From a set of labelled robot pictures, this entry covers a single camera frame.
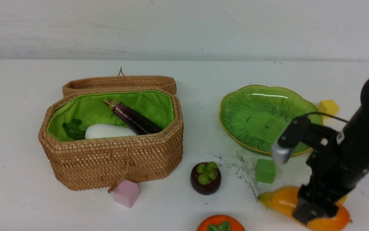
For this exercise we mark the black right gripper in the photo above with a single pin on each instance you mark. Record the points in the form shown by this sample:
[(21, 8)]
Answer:
[(317, 199)]

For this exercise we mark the yellow toy banana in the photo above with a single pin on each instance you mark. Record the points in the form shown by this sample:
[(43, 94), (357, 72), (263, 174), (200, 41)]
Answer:
[(263, 199)]

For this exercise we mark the orange toy mango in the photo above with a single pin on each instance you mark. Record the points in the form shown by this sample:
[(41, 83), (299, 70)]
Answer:
[(337, 223)]

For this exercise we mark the orange toy persimmon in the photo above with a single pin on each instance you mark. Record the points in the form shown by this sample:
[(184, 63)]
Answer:
[(220, 223)]

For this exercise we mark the dark purple toy mangosteen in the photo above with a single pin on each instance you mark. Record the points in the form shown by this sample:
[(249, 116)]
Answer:
[(205, 177)]

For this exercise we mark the purple toy eggplant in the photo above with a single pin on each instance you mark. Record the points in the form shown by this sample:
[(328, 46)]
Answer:
[(138, 123)]

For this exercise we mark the white toy radish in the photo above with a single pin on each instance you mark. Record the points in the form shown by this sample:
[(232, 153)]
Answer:
[(75, 130)]

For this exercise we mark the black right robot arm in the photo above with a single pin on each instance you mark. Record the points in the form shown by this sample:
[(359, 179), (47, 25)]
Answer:
[(336, 167)]

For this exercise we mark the green foam cube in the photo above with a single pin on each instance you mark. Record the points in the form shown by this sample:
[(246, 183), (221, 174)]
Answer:
[(265, 171)]

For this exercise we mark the yellow foam cube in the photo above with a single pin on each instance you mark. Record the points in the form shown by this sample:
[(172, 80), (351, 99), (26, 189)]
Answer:
[(328, 107)]

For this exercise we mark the green glass plate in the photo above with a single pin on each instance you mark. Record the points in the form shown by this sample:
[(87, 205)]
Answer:
[(256, 115)]

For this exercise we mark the woven wicker basket lid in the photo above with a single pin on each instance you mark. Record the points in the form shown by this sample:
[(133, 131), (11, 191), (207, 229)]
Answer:
[(120, 81)]

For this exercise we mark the pink foam cube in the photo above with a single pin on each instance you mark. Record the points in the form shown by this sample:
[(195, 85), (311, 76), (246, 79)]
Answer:
[(126, 193)]

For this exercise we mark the woven wicker basket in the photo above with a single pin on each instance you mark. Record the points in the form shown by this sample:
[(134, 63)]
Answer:
[(98, 163)]

